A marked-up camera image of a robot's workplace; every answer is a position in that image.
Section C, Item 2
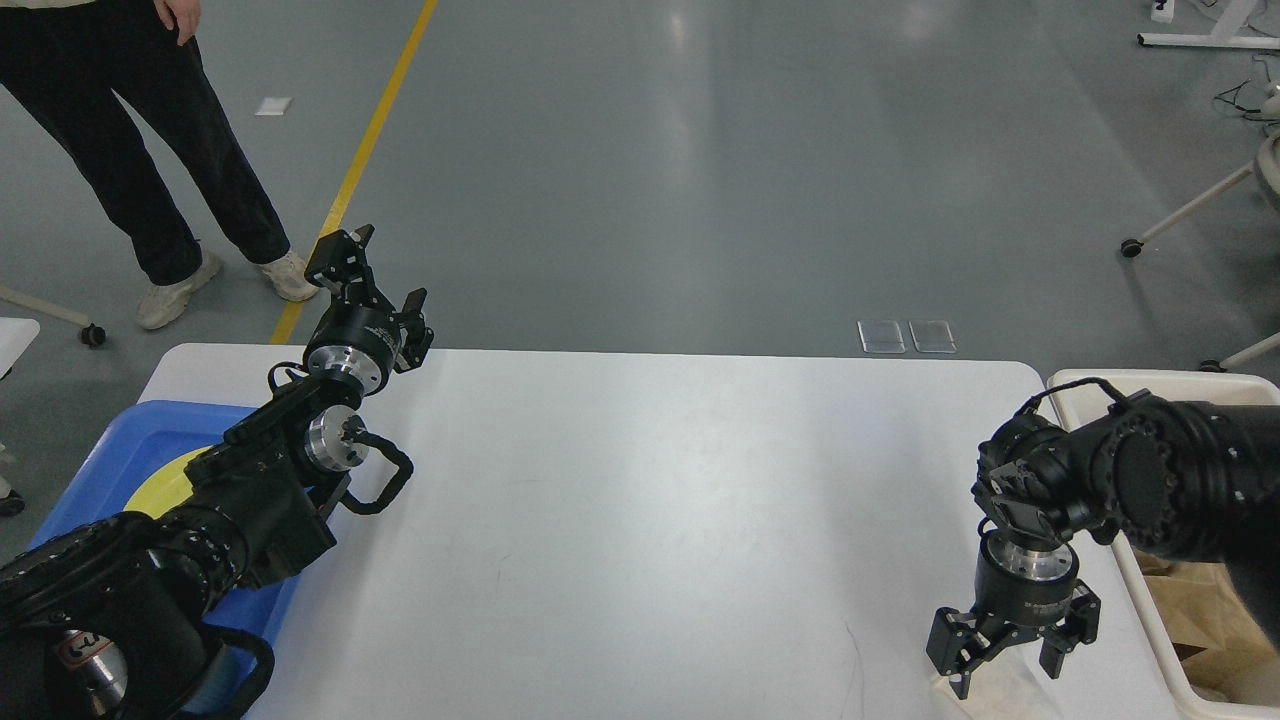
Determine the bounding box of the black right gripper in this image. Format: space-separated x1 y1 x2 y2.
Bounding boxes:
925 530 1102 701

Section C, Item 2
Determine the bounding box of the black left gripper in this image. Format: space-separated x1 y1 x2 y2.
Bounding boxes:
303 224 435 396

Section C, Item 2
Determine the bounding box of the white paper cup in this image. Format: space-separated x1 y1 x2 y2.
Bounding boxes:
931 648 1064 719

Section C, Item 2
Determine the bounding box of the brown paper bag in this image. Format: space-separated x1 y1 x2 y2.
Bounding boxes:
1135 551 1277 667

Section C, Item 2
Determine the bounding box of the yellow plastic plate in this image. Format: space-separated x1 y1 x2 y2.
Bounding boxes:
123 446 211 520

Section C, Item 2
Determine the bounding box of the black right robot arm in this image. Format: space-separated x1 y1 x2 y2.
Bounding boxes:
925 377 1279 700

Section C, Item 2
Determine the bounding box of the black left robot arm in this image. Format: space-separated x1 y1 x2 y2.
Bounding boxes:
1 225 434 719

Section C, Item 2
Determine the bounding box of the person's hand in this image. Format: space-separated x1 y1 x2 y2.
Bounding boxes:
152 0 202 46

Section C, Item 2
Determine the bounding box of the blue plastic tray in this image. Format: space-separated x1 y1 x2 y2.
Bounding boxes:
26 400 301 716

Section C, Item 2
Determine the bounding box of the person in black trousers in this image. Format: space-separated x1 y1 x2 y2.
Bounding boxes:
1 1 317 331

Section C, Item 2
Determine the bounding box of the white cart frame left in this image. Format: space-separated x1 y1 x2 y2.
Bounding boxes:
1 286 108 377

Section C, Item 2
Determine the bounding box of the white desk frame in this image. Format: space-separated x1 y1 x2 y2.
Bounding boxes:
1135 1 1279 53

